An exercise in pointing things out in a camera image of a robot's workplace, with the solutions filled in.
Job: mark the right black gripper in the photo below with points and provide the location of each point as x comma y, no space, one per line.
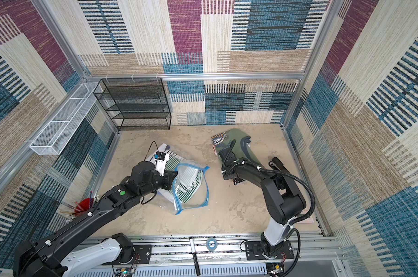
224,163

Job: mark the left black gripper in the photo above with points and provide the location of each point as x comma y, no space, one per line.
168,178

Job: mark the green white striped garment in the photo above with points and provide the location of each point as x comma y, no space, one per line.
188,187

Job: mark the clear vacuum bag blue zipper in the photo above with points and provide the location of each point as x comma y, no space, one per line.
160,201

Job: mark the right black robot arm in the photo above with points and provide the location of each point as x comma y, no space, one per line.
289,200

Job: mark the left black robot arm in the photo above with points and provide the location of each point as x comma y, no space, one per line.
56,254

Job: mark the black stapler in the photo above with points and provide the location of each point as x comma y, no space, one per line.
277,165

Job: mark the black marker pen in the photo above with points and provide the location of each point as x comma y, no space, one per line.
194,256

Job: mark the blue tape roll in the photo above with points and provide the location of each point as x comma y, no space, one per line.
211,244

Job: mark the red pencil cup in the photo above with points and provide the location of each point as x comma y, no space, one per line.
78,208

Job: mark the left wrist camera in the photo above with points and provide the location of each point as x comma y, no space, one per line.
161,159

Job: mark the black wire mesh shelf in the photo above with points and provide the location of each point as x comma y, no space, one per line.
135,103

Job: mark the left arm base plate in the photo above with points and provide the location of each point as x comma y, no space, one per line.
139,254

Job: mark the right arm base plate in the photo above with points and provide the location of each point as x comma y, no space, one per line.
259,250

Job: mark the white wire mesh basket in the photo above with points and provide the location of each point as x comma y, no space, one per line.
53,139

